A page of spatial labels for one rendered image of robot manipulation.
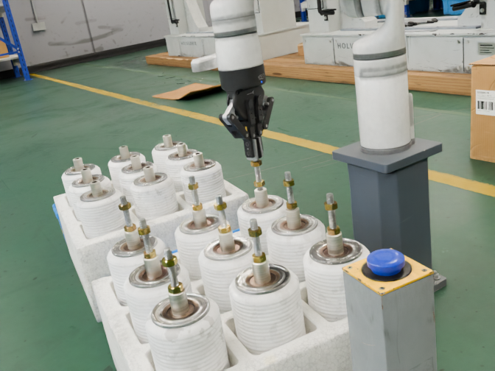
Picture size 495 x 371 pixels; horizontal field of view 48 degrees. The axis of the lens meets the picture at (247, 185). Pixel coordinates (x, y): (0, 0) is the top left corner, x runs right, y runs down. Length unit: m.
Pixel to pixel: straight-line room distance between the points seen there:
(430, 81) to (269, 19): 1.64
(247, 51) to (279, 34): 3.27
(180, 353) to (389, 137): 0.54
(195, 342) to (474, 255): 0.77
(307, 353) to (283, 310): 0.06
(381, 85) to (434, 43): 1.89
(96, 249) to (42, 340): 0.22
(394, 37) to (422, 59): 1.96
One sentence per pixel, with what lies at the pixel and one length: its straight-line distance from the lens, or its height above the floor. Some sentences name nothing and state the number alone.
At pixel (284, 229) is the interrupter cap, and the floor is 0.25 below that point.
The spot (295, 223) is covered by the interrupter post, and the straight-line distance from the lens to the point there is 0.88.
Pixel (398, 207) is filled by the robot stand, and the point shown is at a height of 0.21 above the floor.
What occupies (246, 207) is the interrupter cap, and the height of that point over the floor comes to 0.25.
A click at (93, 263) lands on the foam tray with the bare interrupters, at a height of 0.14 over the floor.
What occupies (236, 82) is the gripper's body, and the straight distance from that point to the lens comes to 0.90.
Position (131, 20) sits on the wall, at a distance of 7.49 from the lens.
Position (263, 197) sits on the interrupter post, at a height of 0.27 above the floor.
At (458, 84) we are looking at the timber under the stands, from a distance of 2.73.
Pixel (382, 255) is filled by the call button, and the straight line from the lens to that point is 0.62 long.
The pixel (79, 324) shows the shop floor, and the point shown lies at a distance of 1.28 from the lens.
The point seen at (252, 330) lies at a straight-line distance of 0.75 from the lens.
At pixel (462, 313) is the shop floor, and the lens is 1.12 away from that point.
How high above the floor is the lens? 0.63
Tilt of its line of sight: 20 degrees down
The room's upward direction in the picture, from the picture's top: 9 degrees counter-clockwise
